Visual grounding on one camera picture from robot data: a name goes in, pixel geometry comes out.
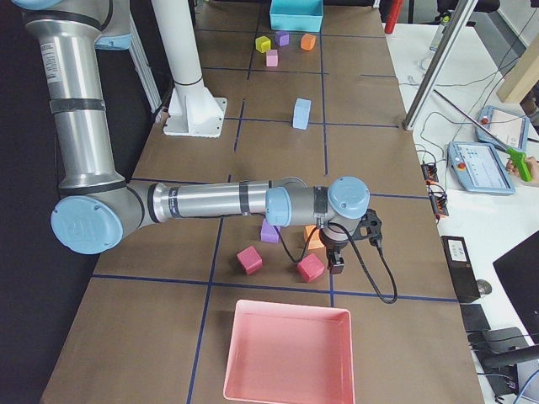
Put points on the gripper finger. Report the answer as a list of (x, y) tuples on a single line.
[(335, 261)]

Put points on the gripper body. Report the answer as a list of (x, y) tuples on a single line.
[(333, 243)]

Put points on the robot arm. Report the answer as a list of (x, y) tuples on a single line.
[(28, 161)]

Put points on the red cylinder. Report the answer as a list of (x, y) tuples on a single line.
[(393, 15)]

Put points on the red block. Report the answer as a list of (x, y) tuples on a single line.
[(310, 268)]

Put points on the person hand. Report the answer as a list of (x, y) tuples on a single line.
[(533, 168)]

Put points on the blue tray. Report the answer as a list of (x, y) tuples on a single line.
[(296, 15)]

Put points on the black box device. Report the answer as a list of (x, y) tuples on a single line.
[(460, 269)]

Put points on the yellow block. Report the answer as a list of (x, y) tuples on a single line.
[(263, 44)]

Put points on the pink block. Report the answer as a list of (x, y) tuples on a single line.
[(272, 58)]

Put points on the black monitor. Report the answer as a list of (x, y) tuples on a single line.
[(517, 271)]

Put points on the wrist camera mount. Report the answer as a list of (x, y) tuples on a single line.
[(370, 228)]

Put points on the purple block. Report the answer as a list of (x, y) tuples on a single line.
[(269, 233), (282, 38)]

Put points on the grabber reacher tool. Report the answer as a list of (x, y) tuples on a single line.
[(518, 158)]

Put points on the teach pendant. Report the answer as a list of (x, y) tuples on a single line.
[(478, 168), (510, 128)]

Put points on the far teach pendant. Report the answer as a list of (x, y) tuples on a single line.
[(510, 128)]

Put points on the computer mouse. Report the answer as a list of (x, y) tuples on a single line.
[(484, 287)]

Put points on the white pillar with base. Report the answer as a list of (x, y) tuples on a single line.
[(193, 111)]

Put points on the pink tray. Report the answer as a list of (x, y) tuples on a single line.
[(284, 353)]

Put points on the far purple block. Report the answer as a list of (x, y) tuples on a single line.
[(269, 233)]

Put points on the aluminium frame post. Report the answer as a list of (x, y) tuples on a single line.
[(452, 31)]

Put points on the orange block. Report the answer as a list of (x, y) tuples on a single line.
[(308, 42), (311, 235)]

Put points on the light blue block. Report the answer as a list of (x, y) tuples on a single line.
[(302, 109)]

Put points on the near orange block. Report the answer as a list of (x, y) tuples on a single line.
[(308, 42)]

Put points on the magenta block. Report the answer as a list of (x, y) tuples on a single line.
[(250, 260)]

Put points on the near purple block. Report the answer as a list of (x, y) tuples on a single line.
[(282, 38)]

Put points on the near teach pendant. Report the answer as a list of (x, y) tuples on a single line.
[(478, 168)]

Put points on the far orange block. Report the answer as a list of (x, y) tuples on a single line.
[(311, 235)]

